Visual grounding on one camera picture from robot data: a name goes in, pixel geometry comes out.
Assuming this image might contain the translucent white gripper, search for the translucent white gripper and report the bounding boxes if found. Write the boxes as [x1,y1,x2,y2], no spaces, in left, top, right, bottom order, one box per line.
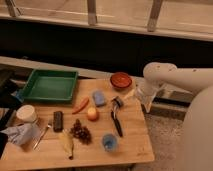
[124,79,160,113]

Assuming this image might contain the yellow apple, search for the yellow apple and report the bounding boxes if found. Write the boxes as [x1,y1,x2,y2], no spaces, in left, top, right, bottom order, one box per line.
[87,107,99,121]

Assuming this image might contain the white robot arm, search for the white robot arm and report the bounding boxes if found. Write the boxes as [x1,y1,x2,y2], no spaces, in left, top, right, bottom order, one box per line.
[125,62,213,171]

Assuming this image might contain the red bowl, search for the red bowl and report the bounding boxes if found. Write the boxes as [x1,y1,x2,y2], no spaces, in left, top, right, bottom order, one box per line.
[110,72,132,89]

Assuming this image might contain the blue sponge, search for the blue sponge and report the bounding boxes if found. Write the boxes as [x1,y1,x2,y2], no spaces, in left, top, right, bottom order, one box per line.
[92,91,106,107]

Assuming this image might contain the blue plastic cup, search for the blue plastic cup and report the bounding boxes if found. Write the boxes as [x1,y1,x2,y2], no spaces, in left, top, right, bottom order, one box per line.
[102,134,118,152]

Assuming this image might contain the dark grape bunch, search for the dark grape bunch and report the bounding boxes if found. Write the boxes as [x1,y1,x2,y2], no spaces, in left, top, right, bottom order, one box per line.
[70,119,92,145]

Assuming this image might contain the yellow banana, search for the yellow banana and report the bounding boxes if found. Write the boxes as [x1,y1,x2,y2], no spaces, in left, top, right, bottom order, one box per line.
[59,130,74,160]

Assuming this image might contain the black rectangular bar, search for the black rectangular bar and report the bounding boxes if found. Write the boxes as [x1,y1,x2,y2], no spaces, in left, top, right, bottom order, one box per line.
[53,111,63,132]

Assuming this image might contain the green plastic tray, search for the green plastic tray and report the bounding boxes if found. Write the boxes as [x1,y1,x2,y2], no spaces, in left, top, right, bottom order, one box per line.
[22,69,78,103]

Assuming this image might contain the metal spoon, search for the metal spoon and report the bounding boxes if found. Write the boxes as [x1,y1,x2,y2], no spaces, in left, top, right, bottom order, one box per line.
[33,120,52,150]

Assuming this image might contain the white round container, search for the white round container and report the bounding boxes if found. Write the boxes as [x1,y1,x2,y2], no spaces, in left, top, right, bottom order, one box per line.
[16,105,37,123]

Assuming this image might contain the crumpled grey cloth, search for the crumpled grey cloth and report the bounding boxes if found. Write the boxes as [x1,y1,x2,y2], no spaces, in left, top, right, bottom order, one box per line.
[2,123,41,146]

